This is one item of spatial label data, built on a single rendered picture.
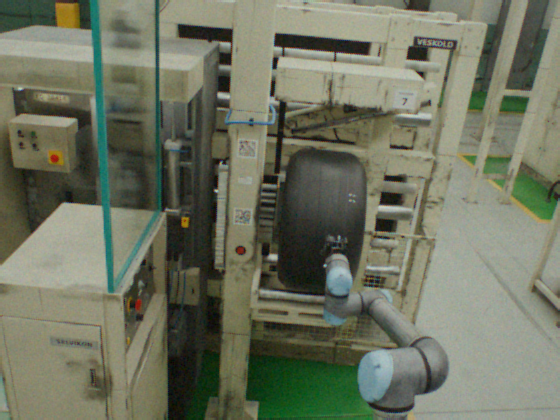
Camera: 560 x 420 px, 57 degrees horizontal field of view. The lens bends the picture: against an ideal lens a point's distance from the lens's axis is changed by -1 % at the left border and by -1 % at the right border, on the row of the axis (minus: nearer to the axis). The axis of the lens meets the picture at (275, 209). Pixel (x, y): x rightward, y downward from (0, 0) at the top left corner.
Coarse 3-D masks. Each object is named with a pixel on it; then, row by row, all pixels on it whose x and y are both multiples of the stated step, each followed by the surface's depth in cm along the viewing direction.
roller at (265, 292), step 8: (264, 288) 219; (272, 288) 219; (264, 296) 218; (272, 296) 218; (280, 296) 218; (288, 296) 218; (296, 296) 217; (304, 296) 218; (312, 296) 218; (320, 296) 218
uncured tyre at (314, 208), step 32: (288, 160) 217; (320, 160) 201; (352, 160) 204; (288, 192) 196; (320, 192) 192; (352, 192) 193; (288, 224) 193; (320, 224) 190; (352, 224) 190; (288, 256) 195; (320, 256) 193; (352, 256) 193; (288, 288) 212; (320, 288) 205
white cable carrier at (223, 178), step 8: (224, 168) 204; (224, 176) 206; (224, 184) 207; (224, 192) 208; (224, 200) 210; (224, 208) 211; (224, 216) 214; (216, 224) 214; (224, 224) 214; (216, 232) 216; (224, 232) 218; (216, 240) 218; (224, 240) 221; (216, 248) 219; (216, 256) 221; (216, 264) 223; (224, 264) 224
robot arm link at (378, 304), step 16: (368, 304) 162; (384, 304) 158; (384, 320) 152; (400, 320) 148; (400, 336) 143; (416, 336) 139; (432, 352) 128; (432, 368) 125; (448, 368) 129; (432, 384) 125
